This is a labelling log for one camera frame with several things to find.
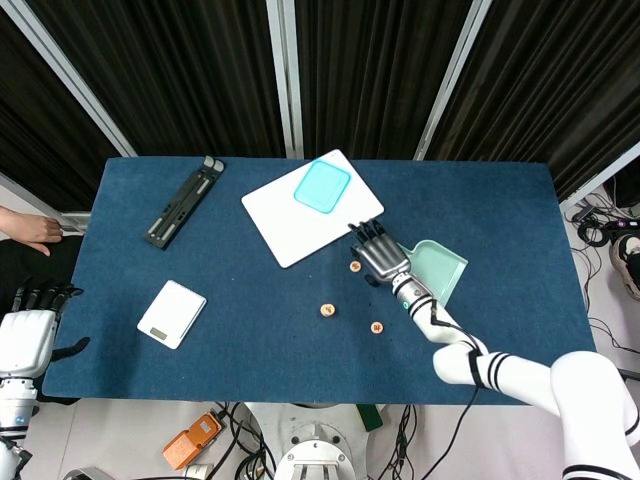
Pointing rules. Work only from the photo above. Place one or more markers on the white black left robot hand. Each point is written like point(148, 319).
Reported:
point(25, 345)

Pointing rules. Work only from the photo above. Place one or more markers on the bystander bare hand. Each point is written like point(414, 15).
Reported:
point(42, 232)

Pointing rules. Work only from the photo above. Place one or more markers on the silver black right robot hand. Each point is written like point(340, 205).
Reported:
point(382, 257)

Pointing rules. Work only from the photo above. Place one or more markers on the cream chess piece red character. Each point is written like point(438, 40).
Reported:
point(377, 327)
point(355, 266)

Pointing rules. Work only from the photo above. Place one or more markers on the cream chess piece black character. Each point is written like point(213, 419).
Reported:
point(327, 308)
point(328, 316)

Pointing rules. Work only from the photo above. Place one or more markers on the white silver robot base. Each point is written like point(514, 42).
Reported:
point(312, 450)

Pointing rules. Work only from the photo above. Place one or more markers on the bystander bare forearm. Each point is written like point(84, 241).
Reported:
point(9, 220)

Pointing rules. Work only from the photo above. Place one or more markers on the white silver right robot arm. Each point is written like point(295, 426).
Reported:
point(525, 380)

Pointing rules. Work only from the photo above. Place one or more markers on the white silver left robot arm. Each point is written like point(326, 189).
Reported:
point(15, 405)

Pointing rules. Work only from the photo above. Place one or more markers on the bystander black trouser leg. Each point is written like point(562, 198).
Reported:
point(30, 270)

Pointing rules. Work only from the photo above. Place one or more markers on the mint green plastic dustpan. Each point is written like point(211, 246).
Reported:
point(440, 270)

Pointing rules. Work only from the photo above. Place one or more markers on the translucent teal plastic lid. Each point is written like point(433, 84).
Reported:
point(320, 187)

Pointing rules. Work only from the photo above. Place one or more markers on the black pleated curtain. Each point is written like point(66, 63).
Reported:
point(40, 125)
point(375, 75)
point(550, 75)
point(190, 75)

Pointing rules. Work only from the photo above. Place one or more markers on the white board with black edge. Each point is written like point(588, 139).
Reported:
point(280, 220)

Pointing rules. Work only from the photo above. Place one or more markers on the black folding laptop stand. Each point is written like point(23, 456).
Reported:
point(175, 210)

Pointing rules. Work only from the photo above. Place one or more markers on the silver floor object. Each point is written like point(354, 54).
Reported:
point(85, 474)

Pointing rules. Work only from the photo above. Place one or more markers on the white silver kitchen scale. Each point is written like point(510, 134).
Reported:
point(172, 310)

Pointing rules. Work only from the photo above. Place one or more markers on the blue felt table cloth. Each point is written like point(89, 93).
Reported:
point(250, 350)

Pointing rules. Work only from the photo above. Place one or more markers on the dark green block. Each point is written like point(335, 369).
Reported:
point(371, 419)

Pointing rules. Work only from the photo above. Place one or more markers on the orange box on floor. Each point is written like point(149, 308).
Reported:
point(192, 440)

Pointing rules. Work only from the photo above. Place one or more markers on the white power plug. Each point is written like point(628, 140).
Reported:
point(197, 471)

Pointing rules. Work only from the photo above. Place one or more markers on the black white sneaker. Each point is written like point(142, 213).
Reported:
point(627, 265)

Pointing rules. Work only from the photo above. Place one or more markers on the black device on floor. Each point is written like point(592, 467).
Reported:
point(625, 192)

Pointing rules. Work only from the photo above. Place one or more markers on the grey white frame post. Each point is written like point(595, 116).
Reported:
point(71, 75)
point(453, 75)
point(286, 75)
point(70, 220)
point(600, 177)

